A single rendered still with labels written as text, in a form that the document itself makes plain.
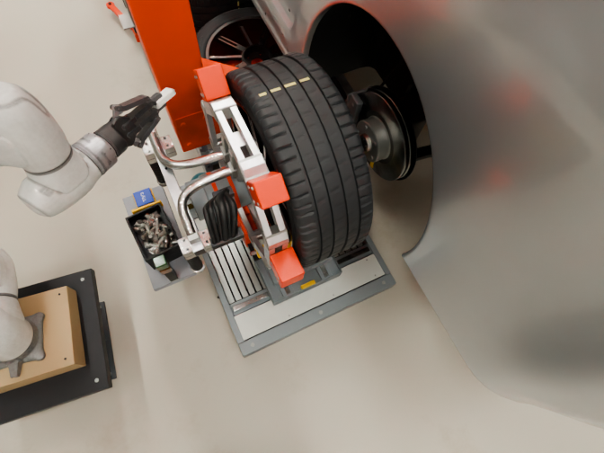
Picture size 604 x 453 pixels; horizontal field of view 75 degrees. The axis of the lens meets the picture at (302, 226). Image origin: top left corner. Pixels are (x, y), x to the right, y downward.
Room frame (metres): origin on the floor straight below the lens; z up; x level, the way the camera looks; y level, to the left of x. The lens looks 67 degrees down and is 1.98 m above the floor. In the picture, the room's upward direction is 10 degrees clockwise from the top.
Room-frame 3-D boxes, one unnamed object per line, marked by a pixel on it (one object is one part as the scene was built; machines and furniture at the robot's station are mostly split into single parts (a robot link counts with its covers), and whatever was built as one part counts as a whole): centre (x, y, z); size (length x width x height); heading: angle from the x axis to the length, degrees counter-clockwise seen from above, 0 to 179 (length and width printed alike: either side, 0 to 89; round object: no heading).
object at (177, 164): (0.60, 0.37, 1.03); 0.19 x 0.18 x 0.11; 125
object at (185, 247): (0.34, 0.28, 0.93); 0.09 x 0.05 x 0.05; 125
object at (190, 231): (0.44, 0.25, 1.03); 0.19 x 0.18 x 0.11; 125
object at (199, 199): (0.55, 0.27, 0.85); 0.21 x 0.14 x 0.14; 125
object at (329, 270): (0.68, 0.06, 0.13); 0.50 x 0.36 x 0.10; 35
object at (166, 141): (0.62, 0.47, 0.93); 0.09 x 0.05 x 0.05; 125
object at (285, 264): (0.34, 0.02, 0.85); 0.09 x 0.08 x 0.07; 35
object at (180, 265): (0.50, 0.57, 0.44); 0.43 x 0.17 x 0.03; 35
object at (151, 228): (0.47, 0.55, 0.51); 0.20 x 0.14 x 0.13; 40
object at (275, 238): (0.59, 0.21, 0.85); 0.54 x 0.07 x 0.54; 35
